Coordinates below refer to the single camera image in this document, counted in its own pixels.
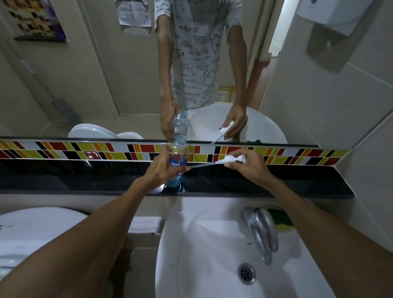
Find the person's right hand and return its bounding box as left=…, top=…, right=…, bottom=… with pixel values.
left=224, top=149, right=279, bottom=190

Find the person's left hand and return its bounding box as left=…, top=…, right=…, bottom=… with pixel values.
left=138, top=145, right=191, bottom=196

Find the white pump head with tube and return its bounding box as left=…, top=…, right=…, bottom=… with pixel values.
left=190, top=154, right=247, bottom=169

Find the clear bottle with blue label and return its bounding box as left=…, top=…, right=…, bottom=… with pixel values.
left=166, top=142, right=190, bottom=188

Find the person's right forearm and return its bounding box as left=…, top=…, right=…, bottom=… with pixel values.
left=267, top=176, right=393, bottom=298

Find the person's left forearm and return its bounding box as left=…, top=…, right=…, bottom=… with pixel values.
left=0, top=179, right=151, bottom=298

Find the chrome faucet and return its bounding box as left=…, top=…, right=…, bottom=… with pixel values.
left=241, top=207, right=279, bottom=266

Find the green sponge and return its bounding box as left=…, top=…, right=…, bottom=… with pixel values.
left=269, top=209, right=295, bottom=228

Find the white ceramic sink basin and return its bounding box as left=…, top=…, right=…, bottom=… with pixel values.
left=155, top=196, right=337, bottom=298

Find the black stone ledge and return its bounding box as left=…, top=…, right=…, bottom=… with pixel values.
left=0, top=160, right=356, bottom=199

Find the metal sink drain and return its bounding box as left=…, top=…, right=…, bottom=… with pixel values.
left=238, top=262, right=256, bottom=285

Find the wall mirror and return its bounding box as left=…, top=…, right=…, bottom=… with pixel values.
left=0, top=0, right=320, bottom=147

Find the white wall dispenser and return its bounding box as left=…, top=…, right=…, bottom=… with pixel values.
left=296, top=0, right=376, bottom=36

